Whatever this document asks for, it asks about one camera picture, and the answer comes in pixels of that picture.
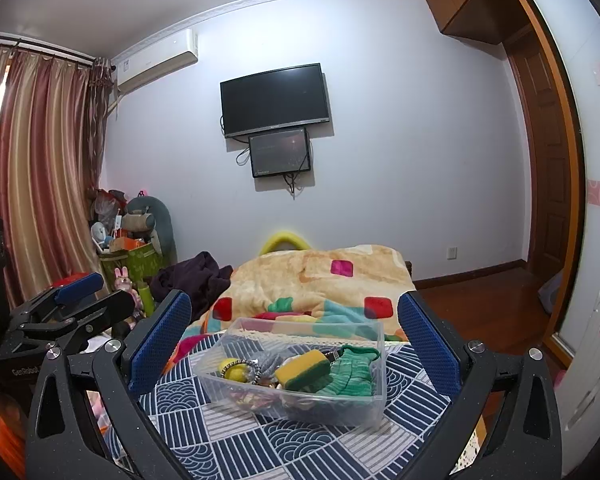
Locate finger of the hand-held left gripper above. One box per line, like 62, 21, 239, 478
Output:
10, 272, 106, 331
0, 290, 136, 361

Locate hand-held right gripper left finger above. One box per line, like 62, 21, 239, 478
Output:
25, 290, 193, 480

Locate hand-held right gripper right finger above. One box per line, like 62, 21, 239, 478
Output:
397, 290, 563, 480

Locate green knitted cloth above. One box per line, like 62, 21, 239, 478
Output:
330, 344, 381, 396

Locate yellow plush ball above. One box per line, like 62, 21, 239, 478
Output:
219, 358, 248, 383

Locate black white beaded bracelet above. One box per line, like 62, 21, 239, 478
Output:
220, 358, 267, 386

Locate floral fabric scrunchie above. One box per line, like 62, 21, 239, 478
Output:
227, 387, 281, 408

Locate yellow green sponge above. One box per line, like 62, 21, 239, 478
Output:
275, 351, 331, 392

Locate clear plastic storage box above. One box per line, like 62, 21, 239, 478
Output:
190, 316, 385, 430

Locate pink rabbit toy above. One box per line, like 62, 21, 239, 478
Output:
114, 266, 143, 311

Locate green bottle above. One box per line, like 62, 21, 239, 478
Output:
137, 282, 156, 316

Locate green storage box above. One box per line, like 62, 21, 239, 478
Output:
100, 242, 166, 286

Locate dark purple cloth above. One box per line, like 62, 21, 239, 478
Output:
150, 251, 233, 321

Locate grey plush toy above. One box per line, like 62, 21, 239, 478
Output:
122, 195, 178, 266

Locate striped brown curtain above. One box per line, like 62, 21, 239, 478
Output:
0, 42, 113, 311

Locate beige colourful patch blanket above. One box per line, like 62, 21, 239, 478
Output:
175, 245, 413, 361

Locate blue white patterned bedsheet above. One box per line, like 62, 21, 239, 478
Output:
102, 340, 481, 480

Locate white radiator heater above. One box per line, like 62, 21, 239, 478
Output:
552, 277, 600, 436

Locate white air conditioner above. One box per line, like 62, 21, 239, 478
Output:
114, 28, 199, 95

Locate yellow ring cushion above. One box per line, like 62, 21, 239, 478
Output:
259, 230, 308, 256

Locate small black wall monitor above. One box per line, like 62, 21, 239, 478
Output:
248, 127, 313, 179

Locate black wall television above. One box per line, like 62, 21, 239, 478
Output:
220, 63, 330, 139

